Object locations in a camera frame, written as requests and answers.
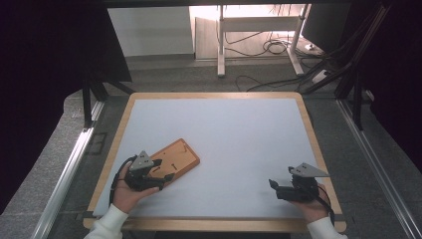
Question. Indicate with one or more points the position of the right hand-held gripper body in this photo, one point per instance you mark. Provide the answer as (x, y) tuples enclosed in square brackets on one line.
[(303, 187)]

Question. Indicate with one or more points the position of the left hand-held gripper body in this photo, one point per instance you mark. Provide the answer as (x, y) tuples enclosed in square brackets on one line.
[(141, 172)]

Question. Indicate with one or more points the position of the wooden photo frame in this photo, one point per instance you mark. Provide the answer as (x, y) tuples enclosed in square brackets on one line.
[(177, 159)]

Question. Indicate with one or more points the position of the person's right hand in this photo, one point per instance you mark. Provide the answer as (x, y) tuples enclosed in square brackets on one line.
[(312, 208)]

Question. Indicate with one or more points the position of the person's left hand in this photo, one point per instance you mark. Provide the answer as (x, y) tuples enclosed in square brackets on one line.
[(127, 197)]

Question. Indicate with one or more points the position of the dark floor hatch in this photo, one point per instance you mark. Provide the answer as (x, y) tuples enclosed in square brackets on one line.
[(98, 143)]

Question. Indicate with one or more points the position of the white table mat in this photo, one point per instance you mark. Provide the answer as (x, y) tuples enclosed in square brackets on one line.
[(232, 132)]

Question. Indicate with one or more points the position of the black metal stand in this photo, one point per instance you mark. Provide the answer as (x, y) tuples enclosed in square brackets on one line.
[(87, 106), (357, 106)]

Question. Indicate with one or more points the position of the white power strip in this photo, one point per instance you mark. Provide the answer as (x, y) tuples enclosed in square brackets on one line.
[(320, 76)]

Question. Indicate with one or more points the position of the dark curtain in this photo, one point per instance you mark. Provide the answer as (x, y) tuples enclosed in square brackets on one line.
[(401, 83), (40, 83)]

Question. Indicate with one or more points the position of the small white plug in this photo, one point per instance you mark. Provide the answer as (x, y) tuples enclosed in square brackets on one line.
[(309, 47)]

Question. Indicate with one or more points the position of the dark monitor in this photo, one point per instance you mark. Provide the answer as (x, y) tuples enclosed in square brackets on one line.
[(326, 26)]

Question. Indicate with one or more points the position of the aluminium floor rail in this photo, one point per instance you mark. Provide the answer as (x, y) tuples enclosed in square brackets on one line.
[(375, 159), (66, 179)]

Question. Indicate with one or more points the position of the white wall panel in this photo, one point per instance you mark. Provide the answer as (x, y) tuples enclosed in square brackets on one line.
[(151, 31)]

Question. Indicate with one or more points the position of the white desk frame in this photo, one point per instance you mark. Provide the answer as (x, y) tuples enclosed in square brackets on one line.
[(258, 24)]

